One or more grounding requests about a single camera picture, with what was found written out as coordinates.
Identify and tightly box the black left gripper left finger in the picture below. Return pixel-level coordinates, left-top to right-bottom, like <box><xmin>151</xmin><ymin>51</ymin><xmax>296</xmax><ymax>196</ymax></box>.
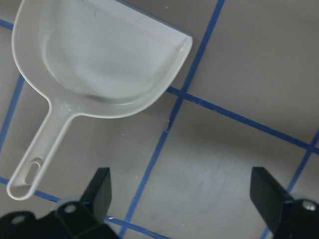
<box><xmin>0</xmin><ymin>168</ymin><xmax>118</xmax><ymax>239</ymax></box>

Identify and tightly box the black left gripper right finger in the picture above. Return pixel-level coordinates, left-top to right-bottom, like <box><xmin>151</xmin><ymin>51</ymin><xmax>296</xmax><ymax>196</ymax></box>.
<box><xmin>250</xmin><ymin>167</ymin><xmax>319</xmax><ymax>239</ymax></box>

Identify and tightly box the white plastic dustpan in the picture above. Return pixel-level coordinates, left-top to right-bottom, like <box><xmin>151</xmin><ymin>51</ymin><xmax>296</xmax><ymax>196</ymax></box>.
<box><xmin>6</xmin><ymin>0</ymin><xmax>193</xmax><ymax>200</ymax></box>

